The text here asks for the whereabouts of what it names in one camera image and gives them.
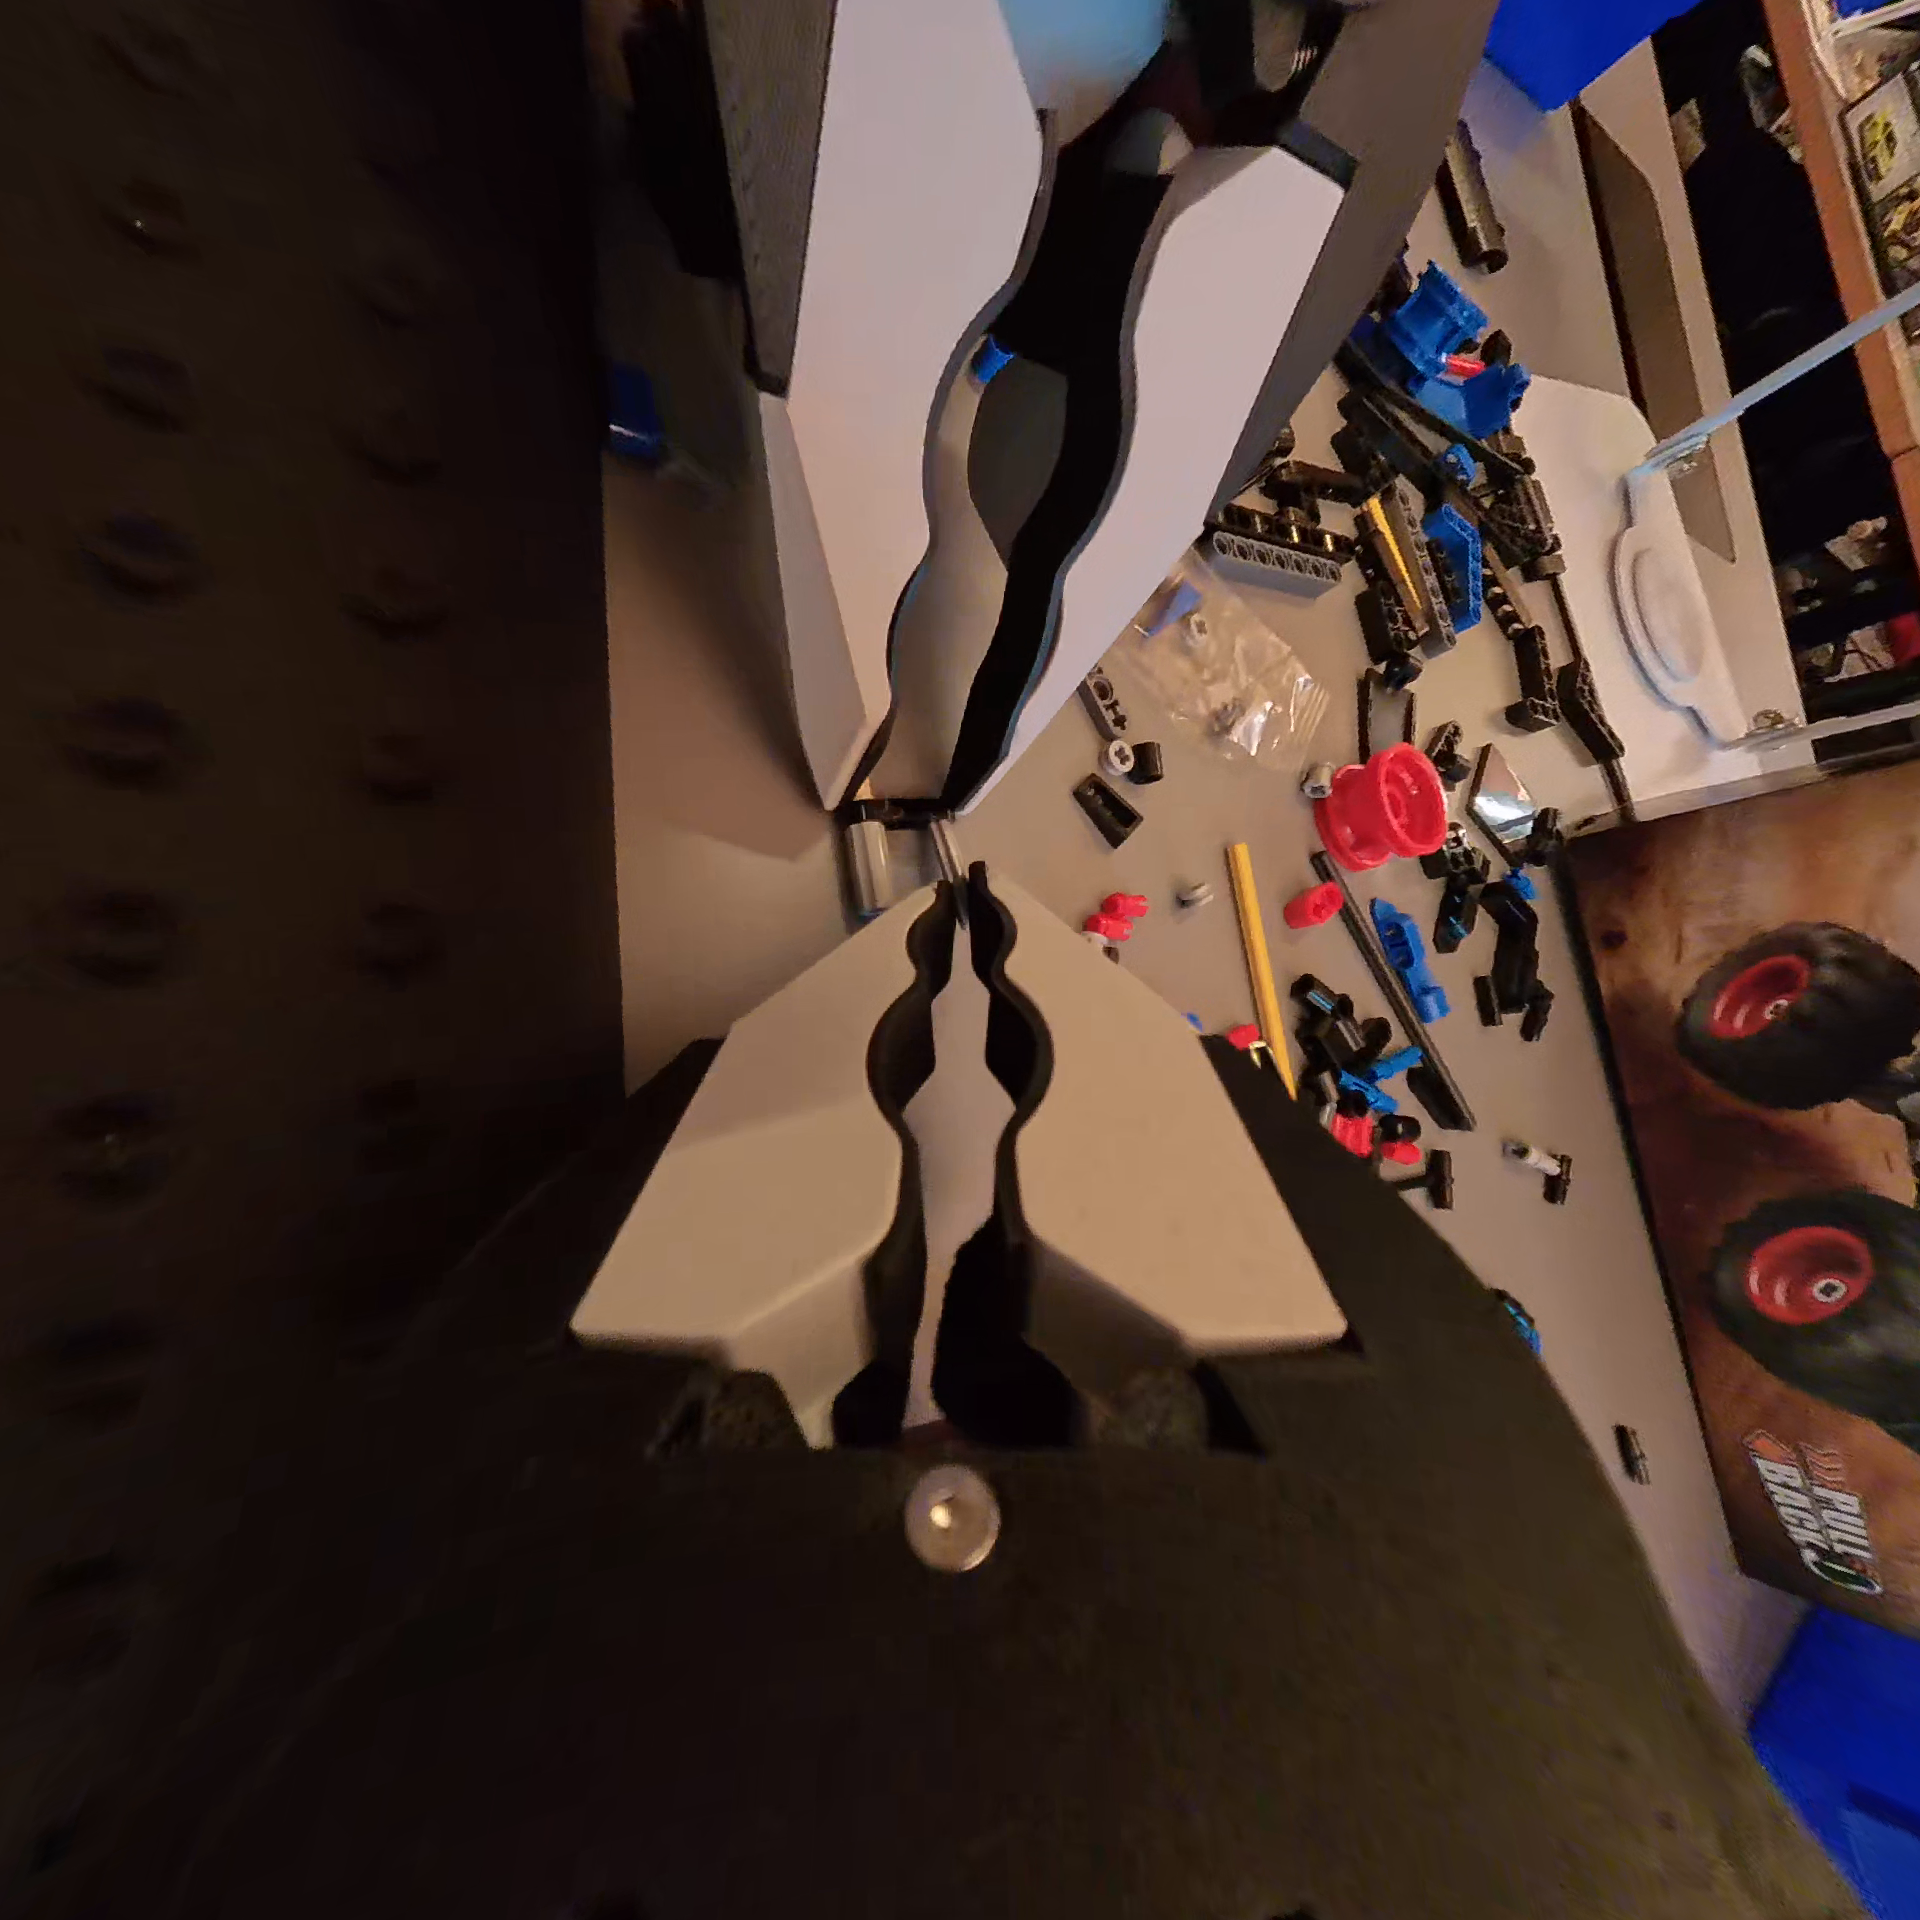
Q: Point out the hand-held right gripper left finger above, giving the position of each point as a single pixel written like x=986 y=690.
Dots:
x=735 y=1201

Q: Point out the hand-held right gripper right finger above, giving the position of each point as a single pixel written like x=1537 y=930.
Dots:
x=1170 y=1201

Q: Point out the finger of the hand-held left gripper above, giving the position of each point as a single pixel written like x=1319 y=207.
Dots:
x=871 y=301
x=1215 y=330

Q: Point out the grey and tan pin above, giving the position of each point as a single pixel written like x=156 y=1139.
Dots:
x=866 y=871

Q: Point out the black short beam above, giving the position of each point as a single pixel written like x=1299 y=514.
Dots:
x=893 y=814

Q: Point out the grey desk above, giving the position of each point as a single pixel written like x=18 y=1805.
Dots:
x=705 y=721

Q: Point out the blue bin with square tag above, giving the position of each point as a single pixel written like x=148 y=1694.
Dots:
x=1560 y=44

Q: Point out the grey long beam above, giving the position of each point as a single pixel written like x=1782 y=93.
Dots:
x=1283 y=558

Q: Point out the small blue tile piece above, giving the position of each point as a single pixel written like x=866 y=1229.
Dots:
x=639 y=433

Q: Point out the long yellow axle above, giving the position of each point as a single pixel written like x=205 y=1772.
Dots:
x=1257 y=945

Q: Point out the long black axle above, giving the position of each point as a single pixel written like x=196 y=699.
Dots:
x=1395 y=990

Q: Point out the red oval short beam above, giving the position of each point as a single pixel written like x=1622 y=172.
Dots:
x=1315 y=907

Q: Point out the blue thick angled beam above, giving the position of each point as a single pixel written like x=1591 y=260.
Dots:
x=1455 y=562

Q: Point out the clear zip bag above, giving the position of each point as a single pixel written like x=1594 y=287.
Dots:
x=1230 y=669

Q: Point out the blue curved fairing piece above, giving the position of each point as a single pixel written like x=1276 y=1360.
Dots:
x=1410 y=961

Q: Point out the grey pin with black connector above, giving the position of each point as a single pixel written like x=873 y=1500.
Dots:
x=1541 y=1170

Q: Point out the black small slope piece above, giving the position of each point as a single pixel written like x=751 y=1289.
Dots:
x=1107 y=810

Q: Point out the red wheel rim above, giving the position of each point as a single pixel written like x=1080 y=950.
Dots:
x=1381 y=806

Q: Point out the pile of black beam pieces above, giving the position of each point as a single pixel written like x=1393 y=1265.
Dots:
x=1531 y=675

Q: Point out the black flat square panel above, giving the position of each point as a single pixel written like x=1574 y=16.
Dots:
x=1505 y=795

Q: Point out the black short pin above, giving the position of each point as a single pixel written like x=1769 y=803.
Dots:
x=1632 y=1454

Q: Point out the toy truck set box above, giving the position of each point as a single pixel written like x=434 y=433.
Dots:
x=1680 y=1351

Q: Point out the blue drum and bracket assembly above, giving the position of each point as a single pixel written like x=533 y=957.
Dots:
x=1440 y=323

